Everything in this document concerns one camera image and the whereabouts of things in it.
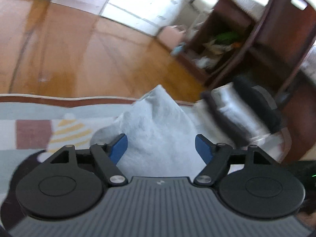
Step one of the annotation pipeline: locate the light grey sweatshirt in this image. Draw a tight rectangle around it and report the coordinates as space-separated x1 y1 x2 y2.
90 85 206 180

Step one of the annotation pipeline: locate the patterned pastel floor rug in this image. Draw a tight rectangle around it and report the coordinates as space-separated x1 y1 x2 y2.
0 93 292 203

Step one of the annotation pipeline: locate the dark wooden shelf cabinet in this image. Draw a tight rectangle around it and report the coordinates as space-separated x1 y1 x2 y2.
177 0 315 163

